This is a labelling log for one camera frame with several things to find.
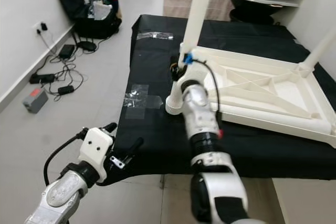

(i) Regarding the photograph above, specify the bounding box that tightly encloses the white plastic children table top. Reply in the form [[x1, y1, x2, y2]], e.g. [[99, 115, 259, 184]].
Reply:
[[165, 46, 336, 148]]

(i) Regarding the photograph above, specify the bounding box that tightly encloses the black tablecloth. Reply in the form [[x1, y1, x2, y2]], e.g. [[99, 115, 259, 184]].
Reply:
[[100, 14, 336, 185]]

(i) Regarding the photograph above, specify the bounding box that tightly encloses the clear tape strip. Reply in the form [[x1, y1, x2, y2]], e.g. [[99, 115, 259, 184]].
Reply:
[[136, 31, 174, 41], [124, 94, 163, 110], [129, 84, 150, 120]]

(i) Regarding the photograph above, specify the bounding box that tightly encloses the beige cloth covered furniture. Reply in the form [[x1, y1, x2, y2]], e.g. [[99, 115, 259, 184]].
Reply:
[[163, 0, 234, 21]]

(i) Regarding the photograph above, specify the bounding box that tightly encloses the grey box with red label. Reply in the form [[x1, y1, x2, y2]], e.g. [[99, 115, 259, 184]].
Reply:
[[23, 88, 49, 114]]

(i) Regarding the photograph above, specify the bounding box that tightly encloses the black power strip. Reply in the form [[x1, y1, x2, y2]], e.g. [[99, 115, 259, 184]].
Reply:
[[30, 73, 56, 84]]

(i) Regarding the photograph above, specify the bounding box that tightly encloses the black router with antennas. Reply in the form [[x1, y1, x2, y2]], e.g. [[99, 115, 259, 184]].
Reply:
[[76, 27, 98, 52]]

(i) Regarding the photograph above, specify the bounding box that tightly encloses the white grey fabric item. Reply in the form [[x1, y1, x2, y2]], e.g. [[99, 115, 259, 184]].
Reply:
[[92, 1, 112, 20]]

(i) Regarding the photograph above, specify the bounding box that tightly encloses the black wok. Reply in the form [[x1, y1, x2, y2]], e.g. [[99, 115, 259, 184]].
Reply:
[[228, 0, 289, 24]]

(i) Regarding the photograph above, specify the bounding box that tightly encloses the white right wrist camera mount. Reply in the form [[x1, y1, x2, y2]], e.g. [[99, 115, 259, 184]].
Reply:
[[176, 54, 203, 93]]

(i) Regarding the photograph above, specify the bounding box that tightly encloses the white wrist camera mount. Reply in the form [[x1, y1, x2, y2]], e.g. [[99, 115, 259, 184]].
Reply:
[[176, 54, 203, 93], [79, 128, 114, 183]]

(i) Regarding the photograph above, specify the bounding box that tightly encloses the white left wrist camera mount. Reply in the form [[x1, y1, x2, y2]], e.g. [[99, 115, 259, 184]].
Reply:
[[79, 128, 114, 183]]

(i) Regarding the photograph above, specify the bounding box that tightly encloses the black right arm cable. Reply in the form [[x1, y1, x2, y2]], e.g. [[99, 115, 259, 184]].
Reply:
[[194, 59, 222, 125]]

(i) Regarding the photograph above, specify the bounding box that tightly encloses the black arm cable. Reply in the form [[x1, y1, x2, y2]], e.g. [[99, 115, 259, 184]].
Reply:
[[194, 59, 222, 125], [45, 130, 87, 185]]

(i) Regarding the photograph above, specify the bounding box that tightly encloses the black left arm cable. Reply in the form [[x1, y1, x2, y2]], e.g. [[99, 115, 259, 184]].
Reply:
[[45, 130, 87, 185]]

